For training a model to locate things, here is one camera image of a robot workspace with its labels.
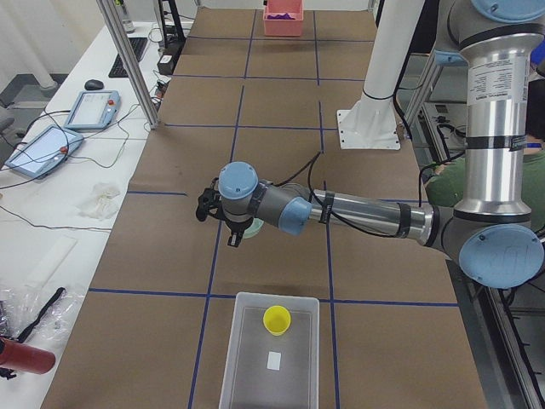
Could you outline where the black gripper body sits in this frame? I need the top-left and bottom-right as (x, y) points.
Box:
(195, 187), (254, 233)

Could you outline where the light green bowl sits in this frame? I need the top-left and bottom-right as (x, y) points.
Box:
(243, 217), (264, 239)

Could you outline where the yellow plastic cup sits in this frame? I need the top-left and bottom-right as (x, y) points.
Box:
(262, 305), (291, 337)

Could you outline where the purple cloth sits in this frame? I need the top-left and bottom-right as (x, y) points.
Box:
(267, 13), (295, 20)

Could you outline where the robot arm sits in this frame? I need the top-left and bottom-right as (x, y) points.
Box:
(196, 1), (544, 289)

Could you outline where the black power box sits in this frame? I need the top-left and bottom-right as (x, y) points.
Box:
(157, 55), (175, 76)

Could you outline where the crumpled white tissue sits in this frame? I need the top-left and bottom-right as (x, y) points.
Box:
(77, 182), (120, 221)

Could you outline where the clear plastic bin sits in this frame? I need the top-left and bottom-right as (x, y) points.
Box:
(219, 292), (319, 408)

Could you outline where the far teach pendant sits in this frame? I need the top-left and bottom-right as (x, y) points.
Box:
(64, 90), (120, 131)

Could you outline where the teach pendant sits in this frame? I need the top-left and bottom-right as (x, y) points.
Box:
(64, 90), (120, 131)
(5, 125), (83, 179)

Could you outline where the black computer mouse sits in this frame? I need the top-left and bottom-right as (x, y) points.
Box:
(84, 79), (104, 91)

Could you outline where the black keyboard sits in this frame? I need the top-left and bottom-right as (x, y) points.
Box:
(108, 37), (150, 78)

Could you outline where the near teach pendant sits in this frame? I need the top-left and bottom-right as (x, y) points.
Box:
(5, 125), (83, 179)

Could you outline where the pink plastic bin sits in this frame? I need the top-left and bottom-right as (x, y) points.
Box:
(262, 0), (304, 37)

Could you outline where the seated person green shirt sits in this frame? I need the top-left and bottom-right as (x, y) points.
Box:
(426, 76), (545, 214)

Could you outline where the red cylinder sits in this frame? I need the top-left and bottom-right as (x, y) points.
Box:
(1, 338), (56, 375)

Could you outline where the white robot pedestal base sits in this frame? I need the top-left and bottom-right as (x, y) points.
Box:
(337, 0), (425, 150)

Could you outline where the aluminium frame post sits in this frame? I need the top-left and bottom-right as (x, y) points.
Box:
(96, 0), (159, 130)

